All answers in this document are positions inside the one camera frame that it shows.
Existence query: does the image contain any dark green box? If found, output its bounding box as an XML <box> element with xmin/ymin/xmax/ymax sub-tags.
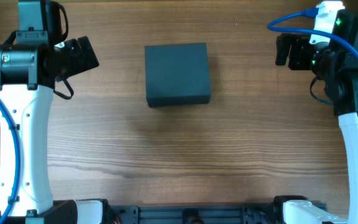
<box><xmin>145</xmin><ymin>42</ymin><xmax>211</xmax><ymax>108</ymax></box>

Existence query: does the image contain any left blue cable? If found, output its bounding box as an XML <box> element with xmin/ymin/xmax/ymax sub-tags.
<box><xmin>0</xmin><ymin>77</ymin><xmax>22</xmax><ymax>224</ymax></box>

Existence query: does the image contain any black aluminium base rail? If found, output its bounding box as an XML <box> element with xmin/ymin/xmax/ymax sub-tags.
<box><xmin>111</xmin><ymin>203</ymin><xmax>284</xmax><ymax>224</ymax></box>

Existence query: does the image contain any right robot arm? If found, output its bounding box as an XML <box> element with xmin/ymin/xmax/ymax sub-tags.
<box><xmin>268</xmin><ymin>7</ymin><xmax>358</xmax><ymax>223</ymax></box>

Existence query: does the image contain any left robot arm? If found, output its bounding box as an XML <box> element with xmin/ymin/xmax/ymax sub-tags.
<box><xmin>0</xmin><ymin>1</ymin><xmax>114</xmax><ymax>223</ymax></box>

